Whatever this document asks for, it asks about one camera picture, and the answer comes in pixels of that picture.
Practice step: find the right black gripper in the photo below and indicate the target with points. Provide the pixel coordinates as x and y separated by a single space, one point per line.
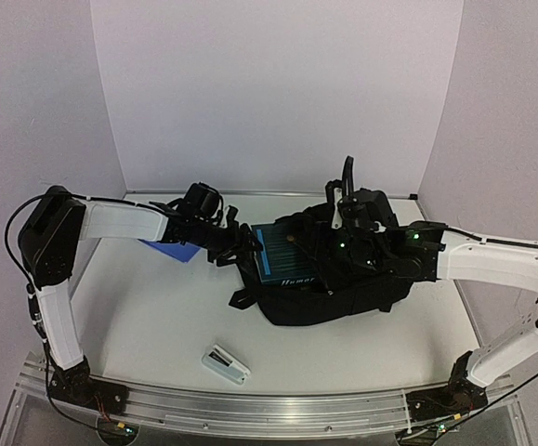
332 239

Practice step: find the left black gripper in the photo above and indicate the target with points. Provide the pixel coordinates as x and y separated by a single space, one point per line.
244 245

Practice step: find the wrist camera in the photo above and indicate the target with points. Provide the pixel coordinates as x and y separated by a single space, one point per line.
367 210
165 208

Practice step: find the dark blue hardcover book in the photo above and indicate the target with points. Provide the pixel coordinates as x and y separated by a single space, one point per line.
281 263

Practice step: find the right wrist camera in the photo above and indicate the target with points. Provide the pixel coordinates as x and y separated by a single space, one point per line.
367 210

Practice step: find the white stapler box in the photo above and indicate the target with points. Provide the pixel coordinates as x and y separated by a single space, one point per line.
221 362

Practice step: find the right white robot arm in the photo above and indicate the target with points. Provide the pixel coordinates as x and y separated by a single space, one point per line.
482 258

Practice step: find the black student backpack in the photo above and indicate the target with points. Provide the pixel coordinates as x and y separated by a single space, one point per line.
318 302

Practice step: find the blue notebook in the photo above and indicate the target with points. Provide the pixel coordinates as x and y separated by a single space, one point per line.
183 253

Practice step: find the aluminium mounting rail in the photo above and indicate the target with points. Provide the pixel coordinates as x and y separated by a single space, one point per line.
234 415

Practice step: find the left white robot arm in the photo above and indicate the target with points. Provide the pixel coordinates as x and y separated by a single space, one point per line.
44 236

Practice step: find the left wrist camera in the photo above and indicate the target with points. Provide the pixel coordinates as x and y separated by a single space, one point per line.
165 208

